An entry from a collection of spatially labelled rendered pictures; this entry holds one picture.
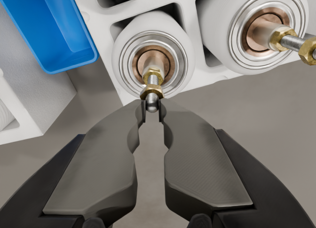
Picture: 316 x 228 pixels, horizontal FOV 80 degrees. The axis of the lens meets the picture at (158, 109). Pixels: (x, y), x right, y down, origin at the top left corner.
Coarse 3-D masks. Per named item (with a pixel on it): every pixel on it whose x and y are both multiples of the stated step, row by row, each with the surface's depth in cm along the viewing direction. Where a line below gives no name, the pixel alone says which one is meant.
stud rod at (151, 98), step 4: (152, 76) 17; (156, 76) 17; (148, 80) 17; (152, 80) 16; (156, 80) 16; (156, 84) 16; (148, 96) 14; (152, 96) 14; (156, 96) 14; (148, 100) 13; (152, 100) 13; (156, 100) 13; (148, 104) 13; (152, 104) 13; (156, 104) 13; (148, 108) 13; (152, 108) 13; (156, 108) 13; (152, 112) 14
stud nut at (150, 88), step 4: (148, 84) 14; (152, 84) 15; (144, 88) 14; (148, 88) 14; (152, 88) 14; (156, 88) 14; (160, 88) 14; (144, 92) 14; (148, 92) 14; (152, 92) 14; (156, 92) 14; (160, 92) 14; (140, 96) 14; (144, 96) 14; (160, 96) 14; (164, 96) 15
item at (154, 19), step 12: (144, 12) 28; (156, 12) 26; (132, 24) 19; (144, 24) 19; (156, 24) 19; (168, 24) 19; (120, 36) 20; (132, 36) 19; (180, 36) 20; (120, 48) 20; (192, 48) 21; (192, 60) 21; (192, 72) 22; (120, 84) 23; (168, 96) 23
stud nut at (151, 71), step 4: (152, 68) 18; (148, 72) 17; (152, 72) 17; (156, 72) 17; (160, 72) 18; (144, 76) 17; (148, 76) 17; (160, 76) 17; (144, 80) 18; (160, 80) 18; (160, 84) 18
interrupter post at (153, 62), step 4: (152, 56) 20; (148, 60) 20; (152, 60) 19; (156, 60) 19; (160, 60) 20; (144, 64) 20; (148, 64) 18; (152, 64) 18; (156, 64) 18; (160, 64) 19; (144, 68) 18; (148, 68) 18; (156, 68) 18; (160, 68) 18; (144, 72) 18; (164, 76) 18
